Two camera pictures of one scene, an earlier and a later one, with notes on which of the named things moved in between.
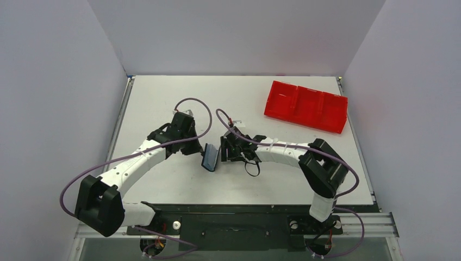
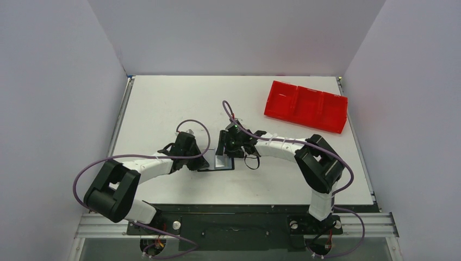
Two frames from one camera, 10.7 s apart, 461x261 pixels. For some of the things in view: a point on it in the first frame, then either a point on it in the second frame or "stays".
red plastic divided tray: (320, 110) stays
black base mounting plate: (236, 227) stays
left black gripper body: (191, 148) to (194, 163)
